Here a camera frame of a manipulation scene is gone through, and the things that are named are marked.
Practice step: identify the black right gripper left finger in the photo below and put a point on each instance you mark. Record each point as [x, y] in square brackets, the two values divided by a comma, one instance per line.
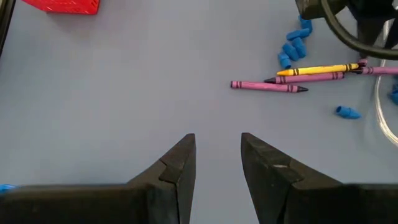
[93, 205]

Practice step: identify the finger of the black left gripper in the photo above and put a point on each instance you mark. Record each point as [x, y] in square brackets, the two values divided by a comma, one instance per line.
[395, 34]
[370, 34]

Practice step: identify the purple wrapped crayon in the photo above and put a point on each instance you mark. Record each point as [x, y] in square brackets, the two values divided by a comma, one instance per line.
[362, 62]
[267, 86]
[379, 70]
[308, 77]

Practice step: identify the yellow wrapped crayon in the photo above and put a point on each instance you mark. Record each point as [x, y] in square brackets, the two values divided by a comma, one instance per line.
[317, 70]

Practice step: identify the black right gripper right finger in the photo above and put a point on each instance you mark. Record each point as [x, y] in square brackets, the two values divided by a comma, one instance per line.
[311, 205]

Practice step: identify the red plastic basket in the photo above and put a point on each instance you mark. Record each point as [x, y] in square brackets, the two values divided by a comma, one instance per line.
[62, 6]

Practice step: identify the black table frame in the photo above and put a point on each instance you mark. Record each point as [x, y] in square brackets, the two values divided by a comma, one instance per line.
[4, 18]

